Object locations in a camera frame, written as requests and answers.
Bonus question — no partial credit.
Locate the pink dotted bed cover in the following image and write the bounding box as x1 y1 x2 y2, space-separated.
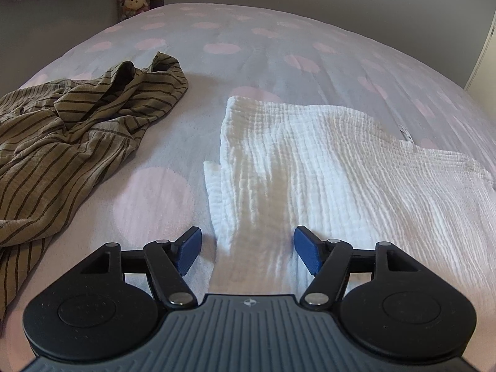
1 4 495 371

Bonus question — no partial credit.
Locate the brown striped shirt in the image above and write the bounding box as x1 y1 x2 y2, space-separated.
1 52 188 309

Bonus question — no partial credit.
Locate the white crinkled muslin garment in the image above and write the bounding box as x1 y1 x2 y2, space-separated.
203 97 495 301

